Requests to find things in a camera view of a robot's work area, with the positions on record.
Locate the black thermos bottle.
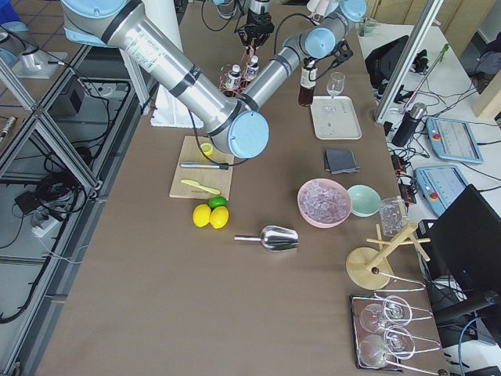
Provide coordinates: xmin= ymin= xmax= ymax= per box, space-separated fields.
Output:
xmin=391 ymin=103 xmax=427 ymax=147

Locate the tea bottle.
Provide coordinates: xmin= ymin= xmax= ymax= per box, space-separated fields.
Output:
xmin=298 ymin=58 xmax=318 ymax=107
xmin=243 ymin=55 xmax=259 ymax=81
xmin=225 ymin=64 xmax=241 ymax=97

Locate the cream serving tray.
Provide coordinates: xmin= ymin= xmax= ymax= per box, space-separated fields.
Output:
xmin=310 ymin=96 xmax=362 ymax=140

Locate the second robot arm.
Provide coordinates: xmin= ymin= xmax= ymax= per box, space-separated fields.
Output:
xmin=211 ymin=0 xmax=275 ymax=50

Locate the wooden cup tree stand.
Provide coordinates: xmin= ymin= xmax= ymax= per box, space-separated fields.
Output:
xmin=345 ymin=219 xmax=431 ymax=291

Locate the glass tumbler on stand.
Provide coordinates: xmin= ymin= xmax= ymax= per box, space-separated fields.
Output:
xmin=379 ymin=197 xmax=407 ymax=237

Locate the green bowl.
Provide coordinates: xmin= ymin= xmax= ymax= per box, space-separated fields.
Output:
xmin=348 ymin=185 xmax=381 ymax=218

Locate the wooden cutting board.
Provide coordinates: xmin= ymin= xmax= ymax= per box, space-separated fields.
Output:
xmin=169 ymin=136 xmax=232 ymax=200

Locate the metal ice scoop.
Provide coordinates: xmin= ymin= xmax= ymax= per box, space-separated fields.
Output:
xmin=233 ymin=225 xmax=299 ymax=251

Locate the black tray with glasses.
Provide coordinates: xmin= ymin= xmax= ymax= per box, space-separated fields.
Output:
xmin=348 ymin=293 xmax=443 ymax=373

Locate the copper wire bottle basket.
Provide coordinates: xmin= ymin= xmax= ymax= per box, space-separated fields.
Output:
xmin=218 ymin=47 xmax=259 ymax=97

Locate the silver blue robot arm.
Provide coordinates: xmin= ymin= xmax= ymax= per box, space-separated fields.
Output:
xmin=62 ymin=1 xmax=366 ymax=159

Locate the steel muddler black tip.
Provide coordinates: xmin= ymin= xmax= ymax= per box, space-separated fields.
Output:
xmin=179 ymin=162 xmax=229 ymax=170

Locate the white cup rack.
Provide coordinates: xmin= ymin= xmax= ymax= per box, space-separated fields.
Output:
xmin=307 ymin=0 xmax=341 ymax=20

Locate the black bag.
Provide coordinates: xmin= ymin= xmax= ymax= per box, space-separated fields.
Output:
xmin=365 ymin=35 xmax=428 ymax=95

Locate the tea bottle front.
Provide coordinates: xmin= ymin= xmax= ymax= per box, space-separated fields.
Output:
xmin=298 ymin=58 xmax=318 ymax=107

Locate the pink bowl with ice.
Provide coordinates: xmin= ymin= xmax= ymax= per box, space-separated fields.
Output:
xmin=297 ymin=179 xmax=351 ymax=229

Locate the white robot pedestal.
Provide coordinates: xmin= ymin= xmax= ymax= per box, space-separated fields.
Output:
xmin=121 ymin=0 xmax=192 ymax=128

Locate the grey folded cloth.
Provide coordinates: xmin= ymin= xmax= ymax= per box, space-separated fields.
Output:
xmin=324 ymin=149 xmax=359 ymax=175

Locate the yellow plastic knife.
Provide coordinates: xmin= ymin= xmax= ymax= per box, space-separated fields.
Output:
xmin=181 ymin=179 xmax=221 ymax=195

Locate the tea bottle middle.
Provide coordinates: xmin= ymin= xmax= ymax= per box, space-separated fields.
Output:
xmin=225 ymin=64 xmax=241 ymax=97

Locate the clear wine glass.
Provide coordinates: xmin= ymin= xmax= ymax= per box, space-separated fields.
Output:
xmin=326 ymin=72 xmax=345 ymax=98

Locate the tea bottle back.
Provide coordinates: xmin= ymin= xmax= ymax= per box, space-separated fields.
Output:
xmin=243 ymin=55 xmax=259 ymax=81

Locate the aluminium frame post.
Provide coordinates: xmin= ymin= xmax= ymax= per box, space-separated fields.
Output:
xmin=374 ymin=0 xmax=443 ymax=125

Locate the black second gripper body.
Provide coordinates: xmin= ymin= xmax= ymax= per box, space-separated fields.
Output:
xmin=241 ymin=9 xmax=274 ymax=46

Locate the green lime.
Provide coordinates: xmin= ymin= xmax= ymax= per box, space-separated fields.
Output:
xmin=208 ymin=196 xmax=227 ymax=209

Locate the yellow lemon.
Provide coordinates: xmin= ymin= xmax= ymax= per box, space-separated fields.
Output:
xmin=192 ymin=204 xmax=211 ymax=228
xmin=209 ymin=206 xmax=229 ymax=229

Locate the black monitor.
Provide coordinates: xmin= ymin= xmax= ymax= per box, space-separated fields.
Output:
xmin=417 ymin=184 xmax=500 ymax=332

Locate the lemon half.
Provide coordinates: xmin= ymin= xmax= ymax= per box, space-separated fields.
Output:
xmin=200 ymin=143 xmax=214 ymax=157

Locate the blue teach pendant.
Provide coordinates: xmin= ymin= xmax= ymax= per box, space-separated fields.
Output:
xmin=413 ymin=164 xmax=468 ymax=216
xmin=426 ymin=117 xmax=484 ymax=165

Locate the upturned wine glass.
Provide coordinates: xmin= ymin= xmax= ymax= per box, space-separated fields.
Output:
xmin=358 ymin=326 xmax=416 ymax=369
xmin=359 ymin=295 xmax=413 ymax=334

